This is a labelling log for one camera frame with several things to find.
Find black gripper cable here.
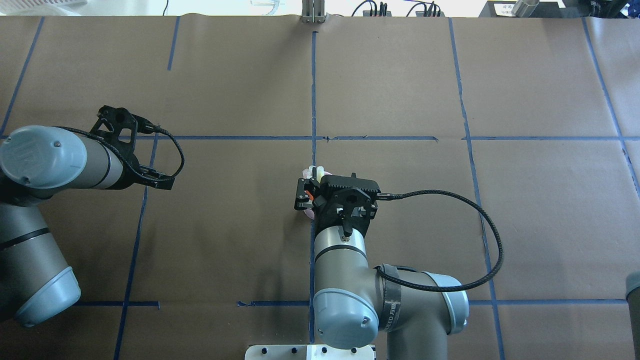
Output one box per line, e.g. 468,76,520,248
375,189,504,293
60,125,186,182

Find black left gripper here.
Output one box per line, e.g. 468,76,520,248
115,142,175,191

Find grey aluminium frame post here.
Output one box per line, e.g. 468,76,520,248
300,0,327,24

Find pink mesh pen holder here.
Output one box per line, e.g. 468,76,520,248
299,170,333,221

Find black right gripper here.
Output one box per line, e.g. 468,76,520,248
294,177,373,237

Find yellow highlighter pen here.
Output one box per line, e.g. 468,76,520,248
311,166,325,183

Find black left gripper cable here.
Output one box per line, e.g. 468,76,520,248
60,125,186,182

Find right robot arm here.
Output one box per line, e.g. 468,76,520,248
294,174,470,360

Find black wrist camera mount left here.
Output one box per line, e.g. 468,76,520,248
89,105,159,157

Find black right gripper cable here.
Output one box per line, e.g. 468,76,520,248
375,189,504,293

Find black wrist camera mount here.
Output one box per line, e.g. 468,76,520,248
314,173,381,237
89,105,159,157

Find silver cylinder on black box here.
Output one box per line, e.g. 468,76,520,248
510,0,540,18

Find black cable plugs right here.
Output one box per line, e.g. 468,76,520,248
405,0,445,18

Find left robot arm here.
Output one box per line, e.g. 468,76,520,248
1,124,176,328

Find black cable plugs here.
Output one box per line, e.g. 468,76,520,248
350,0,393,18
405,0,445,18

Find black cable plugs left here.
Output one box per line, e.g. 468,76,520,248
350,0,393,18

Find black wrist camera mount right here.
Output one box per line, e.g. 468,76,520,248
314,173,381,237

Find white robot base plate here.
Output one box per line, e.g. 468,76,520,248
244,344,377,360

